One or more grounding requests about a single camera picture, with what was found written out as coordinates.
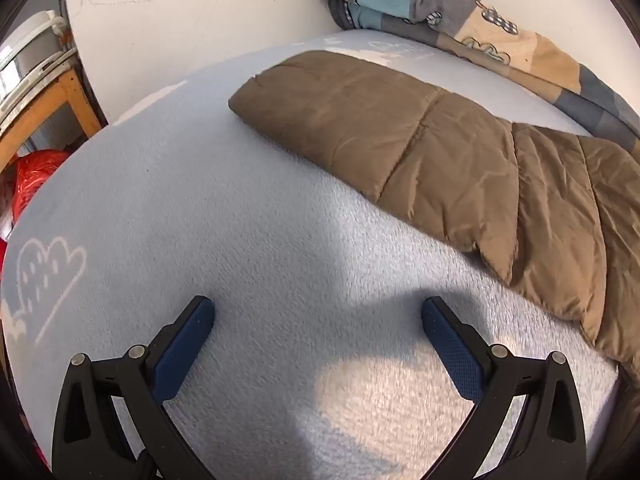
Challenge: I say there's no brown quilted puffer jacket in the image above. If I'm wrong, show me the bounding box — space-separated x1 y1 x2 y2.
228 51 640 386

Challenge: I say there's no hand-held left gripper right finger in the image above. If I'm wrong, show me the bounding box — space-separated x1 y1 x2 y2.
421 296 587 480

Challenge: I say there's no red plastic bag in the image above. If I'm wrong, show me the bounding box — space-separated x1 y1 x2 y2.
10 149 76 223

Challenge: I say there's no patchwork printed fleece blanket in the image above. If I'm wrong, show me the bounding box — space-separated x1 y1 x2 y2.
303 0 640 153

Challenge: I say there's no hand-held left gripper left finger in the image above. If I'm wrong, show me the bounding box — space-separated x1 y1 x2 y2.
51 295 216 480

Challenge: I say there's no white plastic bucket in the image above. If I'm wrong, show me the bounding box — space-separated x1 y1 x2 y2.
0 10 78 133

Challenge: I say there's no light blue cloud-print bed sheet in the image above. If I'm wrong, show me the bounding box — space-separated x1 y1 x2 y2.
0 27 623 480

